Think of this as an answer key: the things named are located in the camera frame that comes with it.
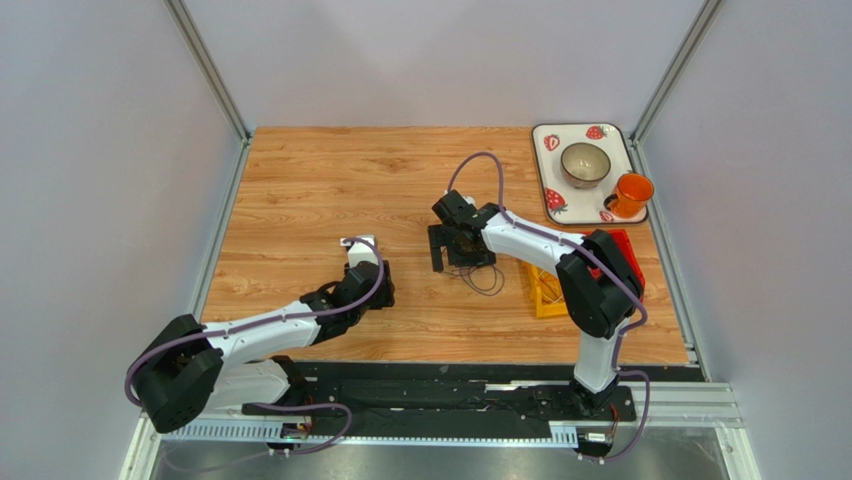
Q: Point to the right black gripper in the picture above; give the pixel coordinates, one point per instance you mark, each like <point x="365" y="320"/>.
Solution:
<point x="450" y="235"/>

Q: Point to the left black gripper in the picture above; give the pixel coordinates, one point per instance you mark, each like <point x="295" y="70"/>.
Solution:
<point x="386" y="294"/>

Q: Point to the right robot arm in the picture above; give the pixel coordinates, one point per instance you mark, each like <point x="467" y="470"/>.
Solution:
<point x="600" y="289"/>

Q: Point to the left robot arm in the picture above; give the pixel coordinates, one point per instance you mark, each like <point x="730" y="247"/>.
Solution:
<point x="190" y="368"/>

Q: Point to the yellow plastic bin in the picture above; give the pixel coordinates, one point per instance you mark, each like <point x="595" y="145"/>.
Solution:
<point x="545" y="293"/>

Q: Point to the strawberry pattern tray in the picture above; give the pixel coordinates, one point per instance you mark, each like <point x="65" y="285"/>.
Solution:
<point x="568" y="206"/>

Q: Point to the beige ceramic bowl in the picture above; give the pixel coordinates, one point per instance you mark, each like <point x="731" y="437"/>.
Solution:
<point x="584" y="165"/>

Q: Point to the red plastic bin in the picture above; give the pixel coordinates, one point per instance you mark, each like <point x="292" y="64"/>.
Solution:
<point x="622" y="240"/>

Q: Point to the orange mug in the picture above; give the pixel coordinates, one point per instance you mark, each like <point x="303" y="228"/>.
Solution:
<point x="630" y="195"/>

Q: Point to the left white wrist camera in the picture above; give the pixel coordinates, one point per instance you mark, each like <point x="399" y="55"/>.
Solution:
<point x="361" y="248"/>

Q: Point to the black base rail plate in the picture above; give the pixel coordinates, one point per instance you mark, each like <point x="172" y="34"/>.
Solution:
<point x="454" y="400"/>

